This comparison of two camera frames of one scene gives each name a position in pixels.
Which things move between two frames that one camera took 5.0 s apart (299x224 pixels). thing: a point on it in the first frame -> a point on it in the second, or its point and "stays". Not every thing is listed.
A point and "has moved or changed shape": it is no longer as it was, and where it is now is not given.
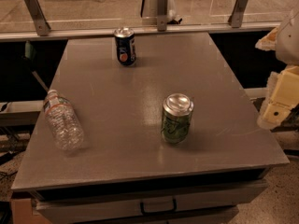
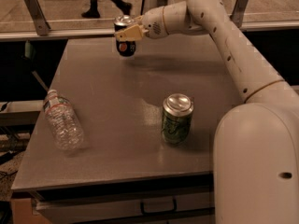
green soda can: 176,118 stays
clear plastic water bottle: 64,121 stays
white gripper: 289,42 -> 153,24
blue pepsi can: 125,46 has moved or changed shape
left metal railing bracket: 36,13 stays
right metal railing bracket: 235,19 stays
